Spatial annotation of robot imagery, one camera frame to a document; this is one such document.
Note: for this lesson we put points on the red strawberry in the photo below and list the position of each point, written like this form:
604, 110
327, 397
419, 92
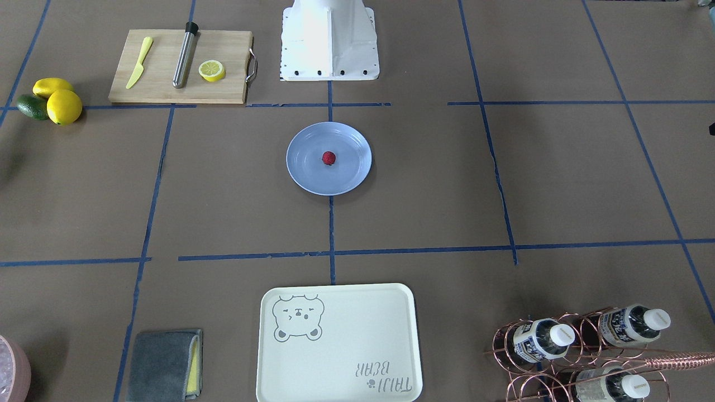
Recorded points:
328, 158

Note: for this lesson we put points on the blue round plate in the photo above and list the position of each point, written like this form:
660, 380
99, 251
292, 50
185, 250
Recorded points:
353, 158

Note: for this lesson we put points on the cream bear tray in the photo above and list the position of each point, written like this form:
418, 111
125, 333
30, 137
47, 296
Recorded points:
339, 343

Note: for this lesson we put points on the lemon half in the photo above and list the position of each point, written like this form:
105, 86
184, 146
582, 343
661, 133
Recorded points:
212, 70

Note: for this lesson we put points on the tea bottle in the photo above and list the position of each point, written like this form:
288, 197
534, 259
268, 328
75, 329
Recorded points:
610, 384
543, 339
632, 325

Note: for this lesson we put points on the grey folded cloth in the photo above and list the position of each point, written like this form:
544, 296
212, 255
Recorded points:
166, 366

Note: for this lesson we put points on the yellow plastic knife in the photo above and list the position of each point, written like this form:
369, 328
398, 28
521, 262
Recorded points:
139, 67

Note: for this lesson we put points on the tea bottle rear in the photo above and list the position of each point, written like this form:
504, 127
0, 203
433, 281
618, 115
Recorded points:
632, 325

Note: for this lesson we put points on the yellow lemon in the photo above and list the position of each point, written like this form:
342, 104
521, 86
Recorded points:
64, 107
45, 87

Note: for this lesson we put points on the tea bottle front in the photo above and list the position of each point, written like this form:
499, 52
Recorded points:
610, 384

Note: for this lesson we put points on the green avocado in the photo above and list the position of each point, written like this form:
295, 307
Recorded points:
33, 106

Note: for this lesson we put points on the pink bowl with ice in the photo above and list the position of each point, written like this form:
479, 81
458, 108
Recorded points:
15, 371

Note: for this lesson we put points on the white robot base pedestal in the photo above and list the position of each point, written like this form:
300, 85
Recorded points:
329, 41

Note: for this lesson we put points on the copper wire bottle rack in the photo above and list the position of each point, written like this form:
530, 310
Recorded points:
552, 380

